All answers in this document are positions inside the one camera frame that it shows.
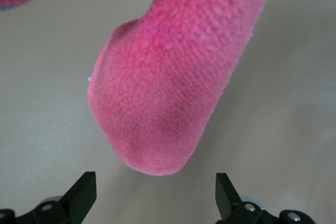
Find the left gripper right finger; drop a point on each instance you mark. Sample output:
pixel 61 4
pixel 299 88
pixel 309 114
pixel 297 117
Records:
pixel 228 200

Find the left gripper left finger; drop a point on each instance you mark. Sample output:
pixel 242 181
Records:
pixel 76 200

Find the pink microfibre towel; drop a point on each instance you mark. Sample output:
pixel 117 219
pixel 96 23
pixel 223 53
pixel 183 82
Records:
pixel 168 77

